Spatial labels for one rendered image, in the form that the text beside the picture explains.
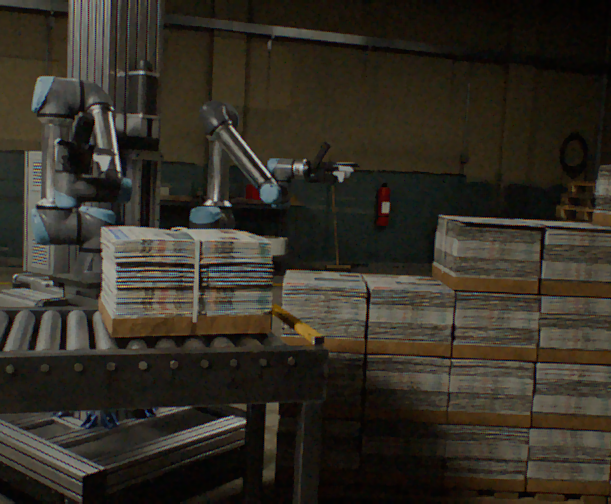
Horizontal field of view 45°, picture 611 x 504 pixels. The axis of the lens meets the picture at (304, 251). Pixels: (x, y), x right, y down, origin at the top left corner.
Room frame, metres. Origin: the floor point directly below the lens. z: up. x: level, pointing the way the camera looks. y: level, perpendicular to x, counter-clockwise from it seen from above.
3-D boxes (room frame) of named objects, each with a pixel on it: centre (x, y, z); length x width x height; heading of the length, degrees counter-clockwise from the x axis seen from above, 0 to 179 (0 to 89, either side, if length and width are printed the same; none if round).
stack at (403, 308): (2.63, -0.51, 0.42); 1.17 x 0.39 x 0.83; 90
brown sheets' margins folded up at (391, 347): (2.63, -0.51, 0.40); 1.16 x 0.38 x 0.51; 90
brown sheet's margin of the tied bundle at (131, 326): (1.78, 0.40, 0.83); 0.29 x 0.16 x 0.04; 21
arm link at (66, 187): (2.17, 0.68, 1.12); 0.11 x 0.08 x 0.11; 116
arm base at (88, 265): (2.46, 0.70, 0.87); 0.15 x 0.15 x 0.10
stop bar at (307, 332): (1.89, 0.02, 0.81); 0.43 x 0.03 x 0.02; 18
